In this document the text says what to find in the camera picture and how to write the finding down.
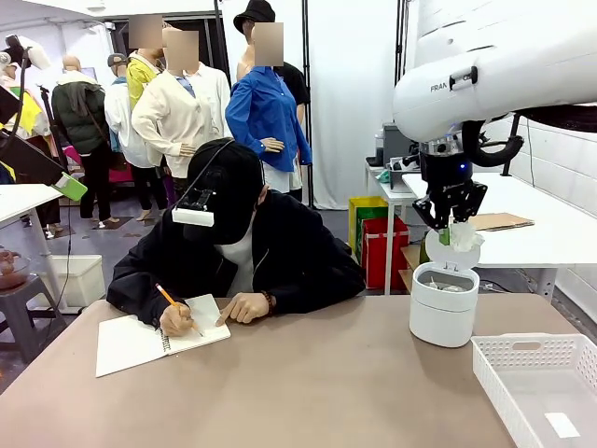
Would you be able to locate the glass bowl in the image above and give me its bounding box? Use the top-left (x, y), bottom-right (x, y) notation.
top-left (0, 249), bottom-right (33, 291)

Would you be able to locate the white paper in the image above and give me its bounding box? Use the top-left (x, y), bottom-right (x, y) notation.
top-left (428, 275), bottom-right (469, 294)
top-left (449, 222), bottom-right (485, 254)

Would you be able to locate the wooden shelf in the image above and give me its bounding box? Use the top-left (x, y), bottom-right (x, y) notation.
top-left (398, 245), bottom-right (423, 294)

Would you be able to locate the person head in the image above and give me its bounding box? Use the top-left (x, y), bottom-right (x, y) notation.
top-left (249, 182), bottom-right (272, 225)

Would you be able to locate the slim black tripod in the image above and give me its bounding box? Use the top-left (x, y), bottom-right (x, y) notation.
top-left (36, 85), bottom-right (69, 172)

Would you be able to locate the person right hand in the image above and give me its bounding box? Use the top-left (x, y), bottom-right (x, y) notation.
top-left (159, 301), bottom-right (197, 338)

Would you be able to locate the black baseball cap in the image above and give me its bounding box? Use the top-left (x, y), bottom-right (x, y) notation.
top-left (182, 138), bottom-right (265, 246)

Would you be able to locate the person left hand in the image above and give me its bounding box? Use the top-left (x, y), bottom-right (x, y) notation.
top-left (215, 291), bottom-right (270, 327)

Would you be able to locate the yellow pencil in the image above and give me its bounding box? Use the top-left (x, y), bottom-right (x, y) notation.
top-left (155, 283), bottom-right (205, 338)

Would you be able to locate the white spiral notebook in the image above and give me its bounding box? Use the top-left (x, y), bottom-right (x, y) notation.
top-left (95, 293), bottom-right (232, 378)

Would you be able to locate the white black head camera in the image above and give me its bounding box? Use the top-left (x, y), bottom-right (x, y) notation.
top-left (171, 172), bottom-right (215, 229)

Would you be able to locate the black tee mannequin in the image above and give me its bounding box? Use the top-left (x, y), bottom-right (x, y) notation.
top-left (278, 62), bottom-right (310, 123)

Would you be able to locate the white label sticker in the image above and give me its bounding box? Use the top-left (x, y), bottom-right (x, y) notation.
top-left (544, 412), bottom-right (582, 441)

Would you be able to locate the white shirt mannequin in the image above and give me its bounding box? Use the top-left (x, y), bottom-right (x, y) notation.
top-left (131, 27), bottom-right (233, 211)

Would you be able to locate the white table with leg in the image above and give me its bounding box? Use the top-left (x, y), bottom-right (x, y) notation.
top-left (0, 182), bottom-right (66, 318)

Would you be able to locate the white t-shirt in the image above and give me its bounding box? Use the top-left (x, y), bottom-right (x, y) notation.
top-left (215, 223), bottom-right (257, 298)

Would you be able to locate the black tripod stand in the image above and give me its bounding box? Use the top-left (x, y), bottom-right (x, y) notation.
top-left (500, 114), bottom-right (522, 177)

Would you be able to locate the white storage box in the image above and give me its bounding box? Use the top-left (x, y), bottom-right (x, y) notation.
top-left (35, 254), bottom-right (106, 309)

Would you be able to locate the white perforated plastic basket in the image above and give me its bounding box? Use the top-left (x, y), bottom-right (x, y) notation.
top-left (470, 332), bottom-right (597, 448)

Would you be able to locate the grey metal tray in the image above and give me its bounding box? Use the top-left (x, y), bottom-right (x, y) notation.
top-left (389, 170), bottom-right (423, 192)

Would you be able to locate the grey plastic stool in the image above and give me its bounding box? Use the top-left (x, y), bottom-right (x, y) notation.
top-left (0, 273), bottom-right (67, 366)

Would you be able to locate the small black device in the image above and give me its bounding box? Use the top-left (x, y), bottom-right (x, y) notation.
top-left (366, 133), bottom-right (386, 168)

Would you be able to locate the brown cardboard sheet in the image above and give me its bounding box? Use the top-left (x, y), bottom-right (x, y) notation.
top-left (468, 212), bottom-right (535, 233)

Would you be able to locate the thin black hanging cable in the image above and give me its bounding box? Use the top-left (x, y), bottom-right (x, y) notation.
top-left (64, 201), bottom-right (74, 281)

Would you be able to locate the white lidded trash bin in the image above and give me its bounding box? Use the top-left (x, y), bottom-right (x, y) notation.
top-left (409, 227), bottom-right (482, 349)

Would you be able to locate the red bag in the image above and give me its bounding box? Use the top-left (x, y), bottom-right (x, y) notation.
top-left (361, 216), bottom-right (410, 290)

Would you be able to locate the black vertical stand pole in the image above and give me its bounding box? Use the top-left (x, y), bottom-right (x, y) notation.
top-left (300, 0), bottom-right (312, 209)
top-left (395, 0), bottom-right (407, 88)

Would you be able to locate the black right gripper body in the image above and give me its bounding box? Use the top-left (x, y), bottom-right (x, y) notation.
top-left (412, 151), bottom-right (490, 231)

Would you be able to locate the black slanted frame pole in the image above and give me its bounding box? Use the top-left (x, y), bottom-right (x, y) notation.
top-left (213, 0), bottom-right (233, 90)

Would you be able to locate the person left forearm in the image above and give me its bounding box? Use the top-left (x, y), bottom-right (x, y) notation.
top-left (268, 270), bottom-right (367, 316)

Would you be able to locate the yellow green bag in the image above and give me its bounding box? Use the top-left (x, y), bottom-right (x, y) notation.
top-left (348, 195), bottom-right (391, 257)

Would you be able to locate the colourful clothes mannequin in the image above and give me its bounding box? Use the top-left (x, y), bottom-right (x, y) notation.
top-left (0, 35), bottom-right (64, 237)

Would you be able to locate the yellow jacket mannequin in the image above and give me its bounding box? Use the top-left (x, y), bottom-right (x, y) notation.
top-left (124, 13), bottom-right (165, 112)

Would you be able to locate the large white table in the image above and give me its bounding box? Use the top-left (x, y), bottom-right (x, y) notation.
top-left (401, 171), bottom-right (597, 300)

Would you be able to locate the person torso black jacket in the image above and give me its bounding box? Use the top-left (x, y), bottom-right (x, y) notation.
top-left (105, 189), bottom-right (367, 328)

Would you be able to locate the white backdrop sheet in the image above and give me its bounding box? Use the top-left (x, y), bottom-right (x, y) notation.
top-left (222, 0), bottom-right (403, 211)

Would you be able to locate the person right forearm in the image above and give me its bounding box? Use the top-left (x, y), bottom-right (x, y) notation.
top-left (105, 265), bottom-right (174, 328)

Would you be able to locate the blue shirt mannequin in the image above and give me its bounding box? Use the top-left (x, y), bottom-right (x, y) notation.
top-left (225, 18), bottom-right (313, 193)

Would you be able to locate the thin black curved cable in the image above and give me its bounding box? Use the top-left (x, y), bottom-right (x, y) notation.
top-left (0, 46), bottom-right (34, 150)

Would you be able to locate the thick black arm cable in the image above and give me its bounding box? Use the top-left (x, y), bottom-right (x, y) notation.
top-left (461, 105), bottom-right (597, 169)

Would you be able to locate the small white side table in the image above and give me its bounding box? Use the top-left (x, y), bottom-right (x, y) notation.
top-left (364, 161), bottom-right (423, 296)

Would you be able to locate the green puffer jacket mannequin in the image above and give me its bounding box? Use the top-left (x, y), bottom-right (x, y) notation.
top-left (49, 54), bottom-right (114, 230)

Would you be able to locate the black bucket hat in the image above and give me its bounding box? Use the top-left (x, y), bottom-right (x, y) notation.
top-left (232, 0), bottom-right (277, 35)

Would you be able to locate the grey box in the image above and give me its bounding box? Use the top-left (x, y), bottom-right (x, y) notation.
top-left (382, 121), bottom-right (421, 162)

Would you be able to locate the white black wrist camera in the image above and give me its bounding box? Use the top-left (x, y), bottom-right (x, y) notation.
top-left (390, 156), bottom-right (422, 173)

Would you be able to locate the grey cap mannequin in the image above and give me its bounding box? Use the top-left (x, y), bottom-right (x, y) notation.
top-left (103, 52), bottom-right (153, 221)

